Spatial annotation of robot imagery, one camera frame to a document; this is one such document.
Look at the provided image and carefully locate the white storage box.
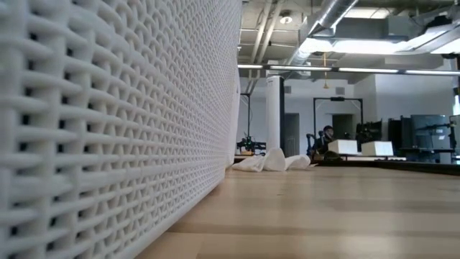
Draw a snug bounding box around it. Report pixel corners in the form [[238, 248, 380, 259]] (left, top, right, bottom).
[[361, 140, 395, 157], [326, 139, 359, 155]]

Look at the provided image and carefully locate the white garment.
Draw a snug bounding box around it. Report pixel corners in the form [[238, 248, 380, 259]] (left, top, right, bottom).
[[231, 147, 312, 173]]

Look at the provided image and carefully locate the silver ventilation duct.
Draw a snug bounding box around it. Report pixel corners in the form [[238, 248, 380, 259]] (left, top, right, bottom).
[[287, 0, 360, 68]]

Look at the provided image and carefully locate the person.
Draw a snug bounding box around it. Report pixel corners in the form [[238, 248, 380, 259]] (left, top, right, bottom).
[[311, 124, 336, 156]]

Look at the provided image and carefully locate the grey blue monitor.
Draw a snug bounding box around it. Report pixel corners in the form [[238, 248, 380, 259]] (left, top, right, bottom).
[[410, 114, 453, 150]]

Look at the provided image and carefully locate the black metal table frame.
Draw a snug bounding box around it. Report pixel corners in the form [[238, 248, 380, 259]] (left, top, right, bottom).
[[316, 159, 460, 177]]

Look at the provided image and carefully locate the white round pillar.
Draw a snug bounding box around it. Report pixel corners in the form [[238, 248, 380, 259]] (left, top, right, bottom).
[[264, 74, 285, 154]]

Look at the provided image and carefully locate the black portal frame stand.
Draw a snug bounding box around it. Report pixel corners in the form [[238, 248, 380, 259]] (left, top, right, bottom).
[[239, 92, 252, 140], [313, 96, 364, 140]]

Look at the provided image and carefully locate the white woven plastic bin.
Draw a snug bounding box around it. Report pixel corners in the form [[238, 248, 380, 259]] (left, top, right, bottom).
[[0, 0, 242, 259]]

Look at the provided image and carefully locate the black monitor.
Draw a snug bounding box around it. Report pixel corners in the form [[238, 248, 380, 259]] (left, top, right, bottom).
[[355, 120, 384, 143]]

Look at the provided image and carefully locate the long linear ceiling light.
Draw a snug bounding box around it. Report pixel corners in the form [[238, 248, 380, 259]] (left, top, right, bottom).
[[236, 63, 460, 76]]

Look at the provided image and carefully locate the grey door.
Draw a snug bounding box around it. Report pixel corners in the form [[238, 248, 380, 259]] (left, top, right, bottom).
[[283, 112, 301, 158]]

